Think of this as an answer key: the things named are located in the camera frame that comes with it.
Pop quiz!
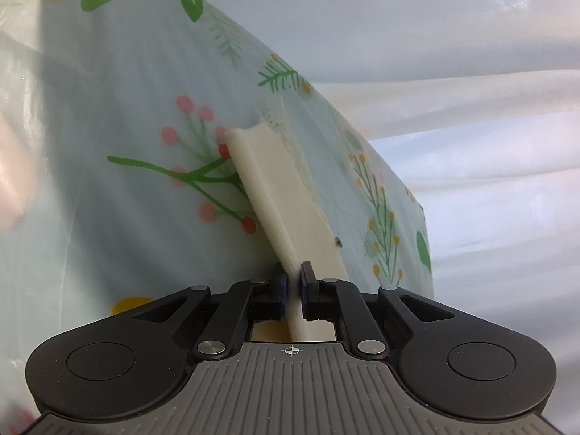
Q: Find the white sheer curtain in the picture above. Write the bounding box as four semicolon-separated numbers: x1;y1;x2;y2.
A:
149;0;580;420

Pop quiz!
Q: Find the floral print bedsheet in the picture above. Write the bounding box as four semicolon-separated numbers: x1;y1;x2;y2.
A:
0;0;436;420

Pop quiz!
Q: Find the cream knit garment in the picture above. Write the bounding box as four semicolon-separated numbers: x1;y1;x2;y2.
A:
224;102;349;343

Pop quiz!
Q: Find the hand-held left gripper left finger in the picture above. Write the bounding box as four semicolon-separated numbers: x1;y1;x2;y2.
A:
131;262;289;361

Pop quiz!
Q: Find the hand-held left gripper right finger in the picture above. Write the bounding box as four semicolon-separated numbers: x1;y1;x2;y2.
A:
300;261;455;362

